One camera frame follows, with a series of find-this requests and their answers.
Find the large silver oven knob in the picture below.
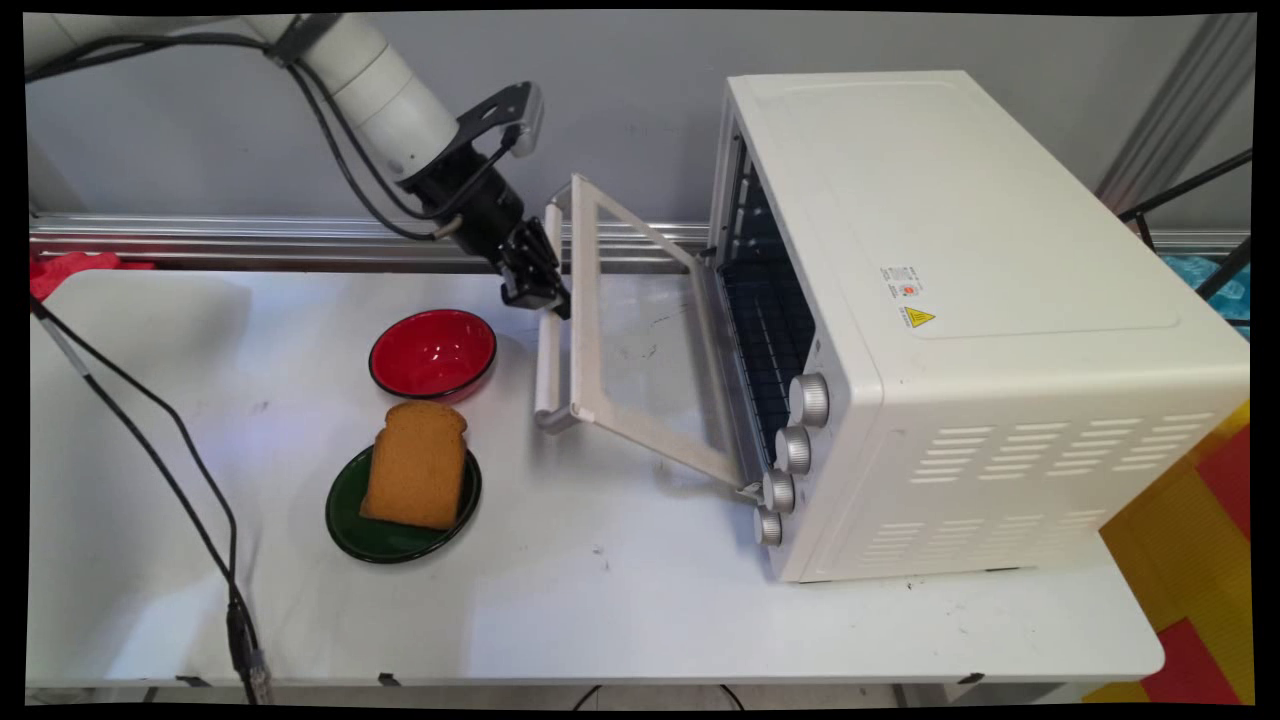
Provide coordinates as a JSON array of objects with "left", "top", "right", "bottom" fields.
[{"left": 788, "top": 372, "right": 832, "bottom": 428}]

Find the white toaster oven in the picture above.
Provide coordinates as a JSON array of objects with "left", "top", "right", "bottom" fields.
[{"left": 705, "top": 70, "right": 1251, "bottom": 584}]

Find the dark green plate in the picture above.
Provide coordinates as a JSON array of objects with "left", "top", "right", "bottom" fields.
[{"left": 324, "top": 442, "right": 484, "bottom": 564}]

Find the thin black cable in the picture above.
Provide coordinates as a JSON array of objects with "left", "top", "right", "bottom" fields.
[{"left": 60, "top": 330, "right": 241, "bottom": 601}]

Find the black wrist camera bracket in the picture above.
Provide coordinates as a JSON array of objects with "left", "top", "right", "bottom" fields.
[{"left": 400, "top": 81, "right": 547, "bottom": 189}]

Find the white oven door with handle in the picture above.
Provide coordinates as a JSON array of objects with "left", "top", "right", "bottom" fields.
[{"left": 532, "top": 174, "right": 766, "bottom": 498}]

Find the brown toast slice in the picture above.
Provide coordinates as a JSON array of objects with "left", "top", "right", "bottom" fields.
[{"left": 359, "top": 399, "right": 470, "bottom": 531}]

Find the red cloth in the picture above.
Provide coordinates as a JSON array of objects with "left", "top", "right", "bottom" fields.
[{"left": 28, "top": 251, "right": 158, "bottom": 303}]

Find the blue patterned object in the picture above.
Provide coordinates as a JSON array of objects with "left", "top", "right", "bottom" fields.
[{"left": 1160, "top": 253, "right": 1252, "bottom": 333}]

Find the red bowl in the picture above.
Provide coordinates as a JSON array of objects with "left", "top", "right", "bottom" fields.
[{"left": 367, "top": 308, "right": 499, "bottom": 403}]

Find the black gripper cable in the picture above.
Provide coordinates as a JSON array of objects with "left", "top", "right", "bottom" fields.
[{"left": 25, "top": 33, "right": 523, "bottom": 243}]

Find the black cable with connector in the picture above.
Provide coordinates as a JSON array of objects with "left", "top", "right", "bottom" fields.
[{"left": 28, "top": 294, "right": 275, "bottom": 707}]

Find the aluminium frame post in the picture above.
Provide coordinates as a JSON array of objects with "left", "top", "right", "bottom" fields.
[{"left": 1094, "top": 12, "right": 1257, "bottom": 217}]

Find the aluminium rail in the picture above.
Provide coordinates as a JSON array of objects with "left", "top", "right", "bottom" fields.
[{"left": 30, "top": 211, "right": 1251, "bottom": 277}]

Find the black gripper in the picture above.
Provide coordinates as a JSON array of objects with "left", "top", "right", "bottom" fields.
[{"left": 403, "top": 160, "right": 573, "bottom": 323}]

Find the black metal stand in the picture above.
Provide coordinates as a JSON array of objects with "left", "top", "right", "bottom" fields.
[{"left": 1118, "top": 150, "right": 1254, "bottom": 303}]

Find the yellow red foam floor mat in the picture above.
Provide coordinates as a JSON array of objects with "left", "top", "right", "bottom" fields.
[{"left": 1083, "top": 400, "right": 1254, "bottom": 707}]

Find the black cable loop under table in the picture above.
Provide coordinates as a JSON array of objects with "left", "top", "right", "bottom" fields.
[{"left": 570, "top": 683, "right": 747, "bottom": 712}]

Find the metal oven rack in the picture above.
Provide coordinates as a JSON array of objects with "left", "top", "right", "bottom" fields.
[{"left": 718, "top": 140, "right": 819, "bottom": 469}]

